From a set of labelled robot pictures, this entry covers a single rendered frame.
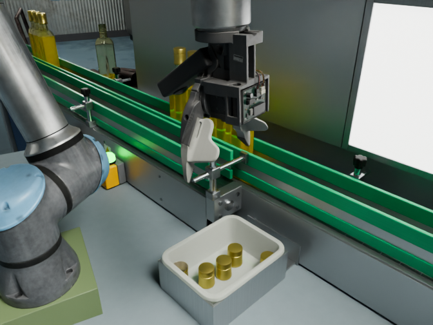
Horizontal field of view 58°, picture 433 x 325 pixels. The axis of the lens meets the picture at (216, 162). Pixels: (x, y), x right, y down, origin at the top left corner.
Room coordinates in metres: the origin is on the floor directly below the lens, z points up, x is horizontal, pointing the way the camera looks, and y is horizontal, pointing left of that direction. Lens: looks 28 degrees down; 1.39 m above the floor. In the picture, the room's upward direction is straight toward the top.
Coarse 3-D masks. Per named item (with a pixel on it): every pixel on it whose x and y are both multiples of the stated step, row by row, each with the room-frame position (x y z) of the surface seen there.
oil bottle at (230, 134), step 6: (228, 126) 0.90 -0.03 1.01; (228, 132) 0.90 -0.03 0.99; (234, 132) 0.89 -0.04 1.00; (252, 132) 0.90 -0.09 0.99; (228, 138) 0.90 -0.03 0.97; (234, 138) 0.89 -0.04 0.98; (252, 138) 0.90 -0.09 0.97; (234, 144) 0.88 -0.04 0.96; (240, 144) 0.87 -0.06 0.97; (252, 144) 0.90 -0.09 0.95; (246, 150) 0.89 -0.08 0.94; (252, 150) 0.90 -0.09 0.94
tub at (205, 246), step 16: (224, 224) 0.73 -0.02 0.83; (240, 224) 0.73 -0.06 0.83; (192, 240) 0.66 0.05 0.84; (208, 240) 0.69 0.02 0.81; (224, 240) 0.73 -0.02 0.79; (240, 240) 0.72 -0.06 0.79; (256, 240) 0.69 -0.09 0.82; (272, 240) 0.66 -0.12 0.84; (176, 256) 0.63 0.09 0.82; (192, 256) 0.66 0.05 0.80; (208, 256) 0.69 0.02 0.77; (256, 256) 0.68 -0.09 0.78; (272, 256) 0.61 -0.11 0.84; (176, 272) 0.56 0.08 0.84; (192, 272) 0.64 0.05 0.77; (240, 272) 0.64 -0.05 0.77; (256, 272) 0.57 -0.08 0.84; (192, 288) 0.53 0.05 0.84; (224, 288) 0.59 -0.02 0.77
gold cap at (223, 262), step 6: (216, 258) 0.63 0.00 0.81; (222, 258) 0.63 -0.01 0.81; (228, 258) 0.63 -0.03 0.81; (216, 264) 0.62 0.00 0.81; (222, 264) 0.61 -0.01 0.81; (228, 264) 0.62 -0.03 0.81; (216, 270) 0.62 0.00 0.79; (222, 270) 0.61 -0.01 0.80; (228, 270) 0.62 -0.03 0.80; (216, 276) 0.62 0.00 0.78; (222, 276) 0.61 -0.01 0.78; (228, 276) 0.62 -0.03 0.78
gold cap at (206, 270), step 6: (204, 264) 0.61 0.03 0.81; (210, 264) 0.61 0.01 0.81; (198, 270) 0.60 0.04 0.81; (204, 270) 0.60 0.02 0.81; (210, 270) 0.60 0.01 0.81; (198, 276) 0.60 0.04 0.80; (204, 276) 0.59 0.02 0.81; (210, 276) 0.59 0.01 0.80; (198, 282) 0.60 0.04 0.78; (204, 282) 0.59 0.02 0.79; (210, 282) 0.59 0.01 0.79; (204, 288) 0.59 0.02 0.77
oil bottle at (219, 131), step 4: (212, 120) 0.95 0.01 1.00; (216, 120) 0.93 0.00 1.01; (220, 120) 0.92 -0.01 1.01; (216, 124) 0.93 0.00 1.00; (220, 124) 0.92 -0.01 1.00; (224, 124) 0.92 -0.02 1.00; (216, 128) 0.93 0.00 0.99; (220, 128) 0.92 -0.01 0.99; (224, 128) 0.92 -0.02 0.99; (216, 132) 0.93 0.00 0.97; (220, 132) 0.92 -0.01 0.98; (224, 132) 0.92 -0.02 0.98; (216, 136) 0.93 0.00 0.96; (220, 136) 0.92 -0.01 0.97; (224, 136) 0.92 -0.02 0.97; (224, 140) 0.92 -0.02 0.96
